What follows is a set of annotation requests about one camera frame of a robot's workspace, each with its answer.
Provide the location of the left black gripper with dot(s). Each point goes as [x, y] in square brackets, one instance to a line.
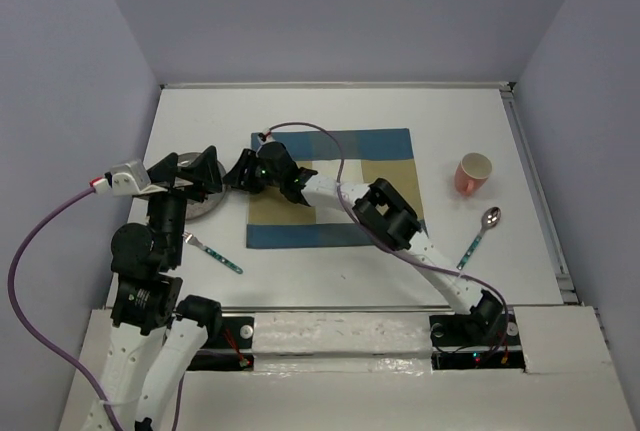
[204, 169]

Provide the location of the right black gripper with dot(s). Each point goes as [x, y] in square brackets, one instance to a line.
[237, 177]

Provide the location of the blue beige placemat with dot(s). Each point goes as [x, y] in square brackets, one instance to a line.
[275, 223]

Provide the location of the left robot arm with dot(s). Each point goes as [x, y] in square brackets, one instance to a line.
[154, 334]

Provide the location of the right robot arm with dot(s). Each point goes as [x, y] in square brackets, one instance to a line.
[387, 218]

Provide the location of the grey patterned plate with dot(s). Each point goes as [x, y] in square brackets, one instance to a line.
[194, 209]

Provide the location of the pink cup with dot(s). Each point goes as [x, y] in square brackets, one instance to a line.
[473, 170]

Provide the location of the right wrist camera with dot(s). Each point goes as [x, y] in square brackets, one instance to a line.
[265, 136]

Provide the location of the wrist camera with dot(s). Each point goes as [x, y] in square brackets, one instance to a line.
[125, 179]
[265, 136]

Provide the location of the fork with green handle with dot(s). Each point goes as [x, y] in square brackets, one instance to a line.
[191, 239]

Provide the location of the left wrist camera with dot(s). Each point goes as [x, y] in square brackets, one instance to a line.
[125, 179]

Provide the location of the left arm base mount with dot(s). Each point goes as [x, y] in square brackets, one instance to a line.
[230, 350]

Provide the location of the spoon with green handle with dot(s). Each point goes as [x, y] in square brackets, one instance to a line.
[489, 220]

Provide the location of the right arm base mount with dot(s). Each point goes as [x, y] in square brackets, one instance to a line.
[452, 349]

